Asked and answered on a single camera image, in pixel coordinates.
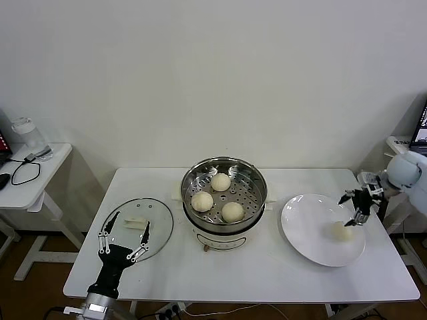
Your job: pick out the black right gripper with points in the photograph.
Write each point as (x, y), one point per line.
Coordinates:
(364, 200)

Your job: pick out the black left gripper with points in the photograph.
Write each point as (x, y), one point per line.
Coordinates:
(112, 265)

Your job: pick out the white steamed baozi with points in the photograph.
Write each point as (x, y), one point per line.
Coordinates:
(202, 201)
(221, 182)
(232, 212)
(341, 231)

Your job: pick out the round glass lid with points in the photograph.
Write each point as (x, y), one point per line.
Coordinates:
(156, 213)

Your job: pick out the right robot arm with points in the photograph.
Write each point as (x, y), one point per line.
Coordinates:
(405, 168)

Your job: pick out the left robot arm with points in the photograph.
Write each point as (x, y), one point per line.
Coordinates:
(95, 305)

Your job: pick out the perforated steel steamer basket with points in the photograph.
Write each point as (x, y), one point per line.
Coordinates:
(248, 206)

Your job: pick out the white side table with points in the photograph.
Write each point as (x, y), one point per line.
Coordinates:
(400, 233)
(50, 173)

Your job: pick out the white round plate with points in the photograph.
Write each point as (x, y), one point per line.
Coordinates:
(300, 226)

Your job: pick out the white power strip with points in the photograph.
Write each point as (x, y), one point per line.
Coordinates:
(170, 310)

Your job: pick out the white electric cooker pot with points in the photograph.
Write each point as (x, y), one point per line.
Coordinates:
(220, 241)

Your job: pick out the dark open laptop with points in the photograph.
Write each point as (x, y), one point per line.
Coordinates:
(421, 133)

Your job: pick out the black computer mouse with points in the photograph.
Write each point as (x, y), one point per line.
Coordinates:
(3, 180)

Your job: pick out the clear water bottle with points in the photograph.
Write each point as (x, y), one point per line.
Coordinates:
(31, 138)

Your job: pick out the laptop with red screen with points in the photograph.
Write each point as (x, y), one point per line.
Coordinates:
(3, 146)

